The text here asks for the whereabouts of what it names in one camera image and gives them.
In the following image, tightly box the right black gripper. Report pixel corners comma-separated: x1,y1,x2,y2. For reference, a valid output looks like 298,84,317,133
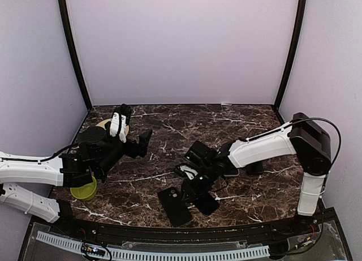
179,163,218,204

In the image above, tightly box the lavender phone case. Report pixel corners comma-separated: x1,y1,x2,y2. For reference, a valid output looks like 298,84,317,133
224,169,240,177

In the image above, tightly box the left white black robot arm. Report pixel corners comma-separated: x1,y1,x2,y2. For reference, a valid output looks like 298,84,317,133
1,126,152,236

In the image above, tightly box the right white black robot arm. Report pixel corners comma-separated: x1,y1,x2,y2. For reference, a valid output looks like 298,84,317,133
177,113,332,235

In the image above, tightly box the tan wooden round plate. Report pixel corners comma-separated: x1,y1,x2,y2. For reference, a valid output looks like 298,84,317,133
97,118,130,136

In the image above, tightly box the lime green bowl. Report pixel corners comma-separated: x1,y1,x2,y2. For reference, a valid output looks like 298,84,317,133
70,176,98,201

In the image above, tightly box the white slotted cable duct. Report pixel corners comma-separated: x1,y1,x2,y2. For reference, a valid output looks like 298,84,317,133
36,231,270,260

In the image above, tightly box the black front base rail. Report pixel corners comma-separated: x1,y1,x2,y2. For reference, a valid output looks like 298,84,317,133
31,208,337,245

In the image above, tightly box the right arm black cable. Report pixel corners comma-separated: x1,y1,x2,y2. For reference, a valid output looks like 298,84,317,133
291,118,342,171

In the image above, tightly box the left black corner post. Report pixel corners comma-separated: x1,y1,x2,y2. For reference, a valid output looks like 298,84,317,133
58,0,93,112

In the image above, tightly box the black corner post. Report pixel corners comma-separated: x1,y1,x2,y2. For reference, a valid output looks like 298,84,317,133
58,0,93,112
273,0,307,112

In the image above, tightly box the right black corner post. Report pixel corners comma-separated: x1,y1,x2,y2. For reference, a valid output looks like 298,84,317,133
273,0,307,112

